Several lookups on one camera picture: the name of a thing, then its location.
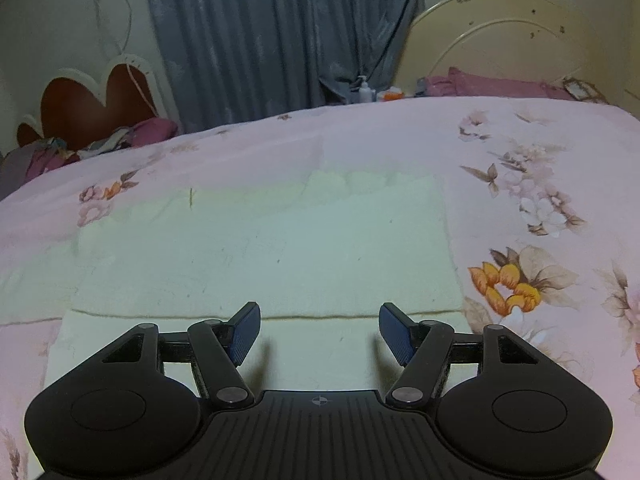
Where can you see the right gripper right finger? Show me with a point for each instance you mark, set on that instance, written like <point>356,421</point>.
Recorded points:
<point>422,349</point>

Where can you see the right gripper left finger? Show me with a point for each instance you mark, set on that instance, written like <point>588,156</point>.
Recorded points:
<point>218,349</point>

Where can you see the pale green knit sweater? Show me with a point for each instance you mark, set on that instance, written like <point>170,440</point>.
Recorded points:
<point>318,257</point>

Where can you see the purple clothes pile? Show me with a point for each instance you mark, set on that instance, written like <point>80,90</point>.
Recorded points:
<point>33,160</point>

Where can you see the orange container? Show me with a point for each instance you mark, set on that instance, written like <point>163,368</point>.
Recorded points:
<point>391,94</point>

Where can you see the white pump bottle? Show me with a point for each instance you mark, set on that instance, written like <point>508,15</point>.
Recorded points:
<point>365,93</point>

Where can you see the magenta pillow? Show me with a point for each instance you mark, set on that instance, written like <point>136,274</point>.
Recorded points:
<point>459,83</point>

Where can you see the red heart shaped headboard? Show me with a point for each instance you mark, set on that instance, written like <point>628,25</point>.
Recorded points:
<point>80,109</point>

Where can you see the blue grey centre curtain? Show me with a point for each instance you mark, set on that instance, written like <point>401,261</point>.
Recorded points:
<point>231,61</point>

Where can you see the cream round headboard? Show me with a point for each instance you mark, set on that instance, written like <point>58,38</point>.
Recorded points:
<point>532,40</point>

